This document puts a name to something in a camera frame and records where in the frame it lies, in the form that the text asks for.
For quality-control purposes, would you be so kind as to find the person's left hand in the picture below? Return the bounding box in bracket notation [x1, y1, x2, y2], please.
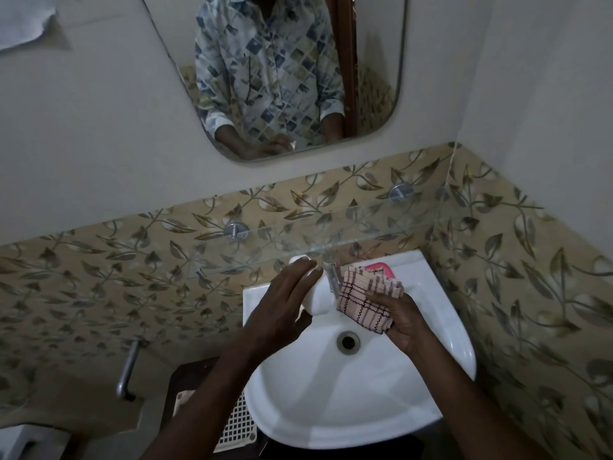
[242, 259, 325, 361]

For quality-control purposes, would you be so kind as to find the person's right hand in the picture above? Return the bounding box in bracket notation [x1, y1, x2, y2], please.
[366, 290, 435, 358]

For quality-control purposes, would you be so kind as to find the pink checked cloth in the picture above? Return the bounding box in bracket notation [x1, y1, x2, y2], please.
[336, 265, 406, 335]

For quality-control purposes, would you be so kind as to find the white plastic bottle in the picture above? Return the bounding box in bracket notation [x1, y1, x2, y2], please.
[289, 255, 334, 316]

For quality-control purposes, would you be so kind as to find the person's left forearm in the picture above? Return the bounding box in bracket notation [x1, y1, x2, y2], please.
[140, 339, 289, 460]

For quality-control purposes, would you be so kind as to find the person's right forearm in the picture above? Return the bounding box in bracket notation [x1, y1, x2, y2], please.
[407, 333, 554, 460]

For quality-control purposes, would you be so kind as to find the pink soap dish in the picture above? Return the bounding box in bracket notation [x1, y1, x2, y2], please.
[363, 262, 396, 281]

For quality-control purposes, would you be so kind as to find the chrome basin drain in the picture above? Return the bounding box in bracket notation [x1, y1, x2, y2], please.
[336, 331, 361, 355]

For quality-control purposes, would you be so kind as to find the chrome tap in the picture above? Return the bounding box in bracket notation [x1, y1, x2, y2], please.
[324, 262, 342, 294]

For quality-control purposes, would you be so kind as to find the clear glass shelf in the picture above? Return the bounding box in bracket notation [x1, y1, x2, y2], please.
[184, 204, 453, 279]

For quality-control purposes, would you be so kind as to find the white ceramic washbasin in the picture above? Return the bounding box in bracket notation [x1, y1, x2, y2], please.
[242, 249, 478, 450]

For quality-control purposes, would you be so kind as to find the white plastic grid basket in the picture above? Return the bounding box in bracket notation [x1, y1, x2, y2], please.
[174, 389, 260, 454]

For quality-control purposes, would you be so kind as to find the dark brown stool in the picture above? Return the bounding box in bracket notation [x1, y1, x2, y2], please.
[159, 356, 222, 429]

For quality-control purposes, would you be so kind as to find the white toilet fixture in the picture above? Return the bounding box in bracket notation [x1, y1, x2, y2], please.
[0, 423, 56, 460]

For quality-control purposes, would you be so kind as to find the white hanging cloth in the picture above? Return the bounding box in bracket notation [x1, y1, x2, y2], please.
[0, 0, 59, 51]

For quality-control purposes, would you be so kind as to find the chrome wall pipe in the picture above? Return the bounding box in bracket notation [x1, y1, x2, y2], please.
[115, 337, 145, 403]

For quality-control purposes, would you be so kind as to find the rounded wall mirror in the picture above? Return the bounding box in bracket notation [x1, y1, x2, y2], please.
[139, 0, 409, 164]

